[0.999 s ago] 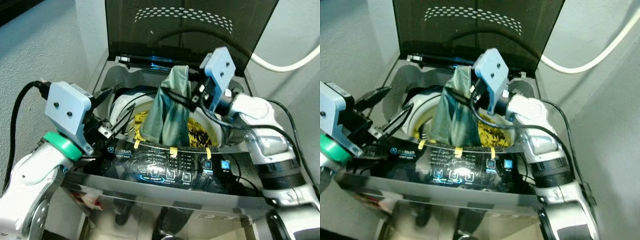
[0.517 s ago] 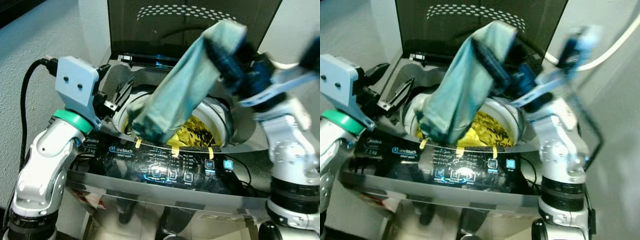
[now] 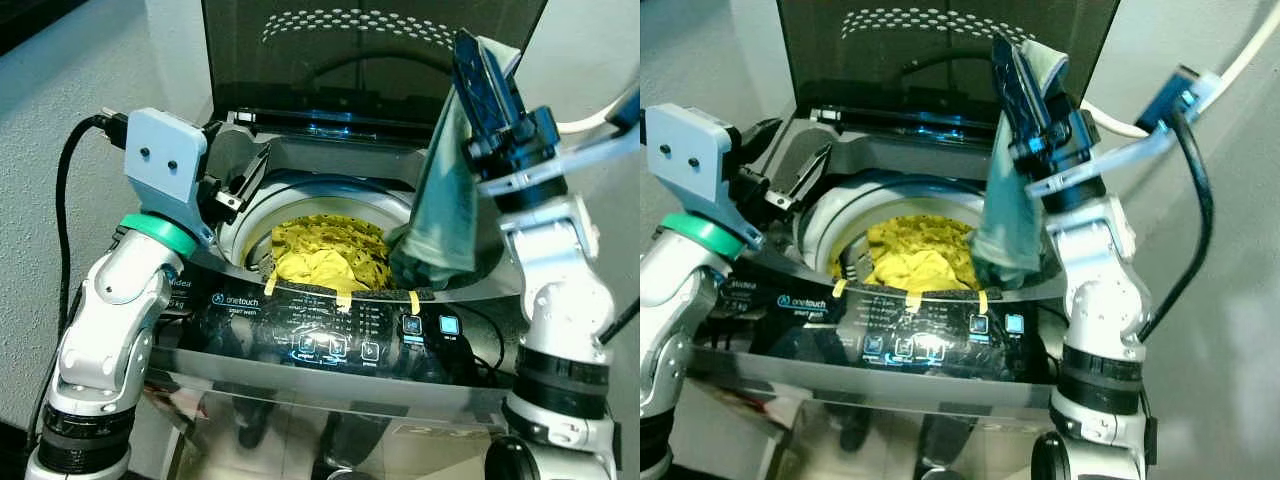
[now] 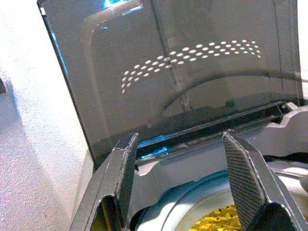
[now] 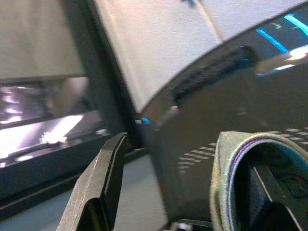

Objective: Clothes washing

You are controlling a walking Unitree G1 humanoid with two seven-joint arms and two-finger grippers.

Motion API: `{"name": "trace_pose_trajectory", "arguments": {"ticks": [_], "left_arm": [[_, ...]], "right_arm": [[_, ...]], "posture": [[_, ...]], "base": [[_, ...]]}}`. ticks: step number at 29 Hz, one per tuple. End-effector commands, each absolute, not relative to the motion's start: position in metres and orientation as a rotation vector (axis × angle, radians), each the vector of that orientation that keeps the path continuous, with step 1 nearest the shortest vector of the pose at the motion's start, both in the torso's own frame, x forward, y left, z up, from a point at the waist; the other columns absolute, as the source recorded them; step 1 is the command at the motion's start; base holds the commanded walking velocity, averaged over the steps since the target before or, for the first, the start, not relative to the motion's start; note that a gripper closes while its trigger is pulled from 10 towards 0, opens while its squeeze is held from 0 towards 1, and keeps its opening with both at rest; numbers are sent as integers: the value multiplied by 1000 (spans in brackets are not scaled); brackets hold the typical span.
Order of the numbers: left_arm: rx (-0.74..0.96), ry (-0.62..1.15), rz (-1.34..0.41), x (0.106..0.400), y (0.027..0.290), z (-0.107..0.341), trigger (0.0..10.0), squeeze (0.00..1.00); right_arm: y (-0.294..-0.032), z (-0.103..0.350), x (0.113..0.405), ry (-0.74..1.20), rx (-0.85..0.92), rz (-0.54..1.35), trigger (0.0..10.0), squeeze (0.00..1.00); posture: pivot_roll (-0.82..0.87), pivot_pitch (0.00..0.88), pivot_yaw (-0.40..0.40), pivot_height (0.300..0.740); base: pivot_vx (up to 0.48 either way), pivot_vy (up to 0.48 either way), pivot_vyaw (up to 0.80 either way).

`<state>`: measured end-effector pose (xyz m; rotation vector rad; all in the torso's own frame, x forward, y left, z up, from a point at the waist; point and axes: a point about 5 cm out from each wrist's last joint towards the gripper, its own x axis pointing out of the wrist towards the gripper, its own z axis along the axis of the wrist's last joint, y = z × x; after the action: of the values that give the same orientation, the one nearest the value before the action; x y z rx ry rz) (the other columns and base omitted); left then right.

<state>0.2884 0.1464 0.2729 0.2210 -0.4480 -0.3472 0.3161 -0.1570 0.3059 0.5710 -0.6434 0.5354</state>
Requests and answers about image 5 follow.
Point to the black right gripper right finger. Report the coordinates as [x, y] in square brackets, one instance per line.
[276, 216]

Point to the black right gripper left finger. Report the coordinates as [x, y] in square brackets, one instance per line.
[96, 183]

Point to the light green garment teal waistband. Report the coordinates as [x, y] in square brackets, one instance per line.
[223, 168]

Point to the glossy black washer panel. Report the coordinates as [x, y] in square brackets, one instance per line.
[48, 134]

